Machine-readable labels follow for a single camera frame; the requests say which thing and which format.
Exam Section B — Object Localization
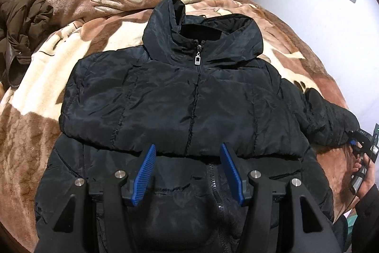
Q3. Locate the person's right forearm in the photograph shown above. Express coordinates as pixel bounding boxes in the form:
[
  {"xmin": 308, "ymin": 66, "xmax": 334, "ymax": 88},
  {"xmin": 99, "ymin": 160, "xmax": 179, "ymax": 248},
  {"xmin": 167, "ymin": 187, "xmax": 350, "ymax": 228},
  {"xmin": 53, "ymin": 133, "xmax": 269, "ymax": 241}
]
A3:
[{"xmin": 354, "ymin": 183, "xmax": 379, "ymax": 253}]

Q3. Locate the person's right hand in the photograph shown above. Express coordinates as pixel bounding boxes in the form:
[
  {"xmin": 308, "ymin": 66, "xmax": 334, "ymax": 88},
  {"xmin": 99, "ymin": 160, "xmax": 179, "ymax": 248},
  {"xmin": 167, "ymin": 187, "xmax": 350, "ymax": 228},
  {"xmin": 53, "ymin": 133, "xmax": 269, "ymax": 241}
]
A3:
[{"xmin": 352, "ymin": 150, "xmax": 378, "ymax": 200}]

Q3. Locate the black puffer jacket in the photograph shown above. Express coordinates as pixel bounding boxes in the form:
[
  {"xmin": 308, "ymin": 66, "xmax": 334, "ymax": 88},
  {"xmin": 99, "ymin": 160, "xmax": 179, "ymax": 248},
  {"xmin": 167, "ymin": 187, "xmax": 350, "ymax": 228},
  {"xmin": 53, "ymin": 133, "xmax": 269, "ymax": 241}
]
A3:
[{"xmin": 34, "ymin": 0, "xmax": 360, "ymax": 253}]

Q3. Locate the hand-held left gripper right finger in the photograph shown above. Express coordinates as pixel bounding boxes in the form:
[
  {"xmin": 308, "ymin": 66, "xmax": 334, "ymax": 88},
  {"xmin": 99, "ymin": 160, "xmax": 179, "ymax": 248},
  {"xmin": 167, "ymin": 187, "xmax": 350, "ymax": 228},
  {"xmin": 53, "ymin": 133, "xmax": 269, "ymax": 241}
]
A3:
[{"xmin": 220, "ymin": 143, "xmax": 338, "ymax": 253}]

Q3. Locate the brown puffer jacket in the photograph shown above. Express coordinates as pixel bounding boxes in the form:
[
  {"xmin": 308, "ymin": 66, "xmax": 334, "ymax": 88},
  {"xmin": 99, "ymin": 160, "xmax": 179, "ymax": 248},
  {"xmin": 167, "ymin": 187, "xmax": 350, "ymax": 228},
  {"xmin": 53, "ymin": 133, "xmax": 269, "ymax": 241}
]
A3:
[{"xmin": 0, "ymin": 0, "xmax": 54, "ymax": 90}]

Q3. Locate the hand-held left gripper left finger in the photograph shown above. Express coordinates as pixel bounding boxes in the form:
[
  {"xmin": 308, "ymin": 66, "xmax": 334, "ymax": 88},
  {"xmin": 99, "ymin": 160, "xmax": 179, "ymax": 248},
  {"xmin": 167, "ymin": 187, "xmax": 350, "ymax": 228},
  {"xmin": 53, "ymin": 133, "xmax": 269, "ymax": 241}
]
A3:
[{"xmin": 35, "ymin": 144, "xmax": 156, "ymax": 253}]

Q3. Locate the teal cloth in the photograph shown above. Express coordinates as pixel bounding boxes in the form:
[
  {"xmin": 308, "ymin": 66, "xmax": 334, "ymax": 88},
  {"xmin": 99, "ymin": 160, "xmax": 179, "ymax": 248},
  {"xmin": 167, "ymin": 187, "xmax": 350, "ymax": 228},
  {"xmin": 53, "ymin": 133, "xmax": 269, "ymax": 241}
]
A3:
[{"xmin": 343, "ymin": 213, "xmax": 360, "ymax": 239}]

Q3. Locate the brown cream printed blanket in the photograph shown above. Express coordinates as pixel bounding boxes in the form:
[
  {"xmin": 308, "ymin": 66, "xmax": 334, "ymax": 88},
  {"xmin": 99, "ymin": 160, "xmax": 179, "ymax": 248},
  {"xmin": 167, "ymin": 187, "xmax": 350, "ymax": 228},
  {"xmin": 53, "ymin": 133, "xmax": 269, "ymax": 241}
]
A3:
[{"xmin": 0, "ymin": 0, "xmax": 360, "ymax": 242}]

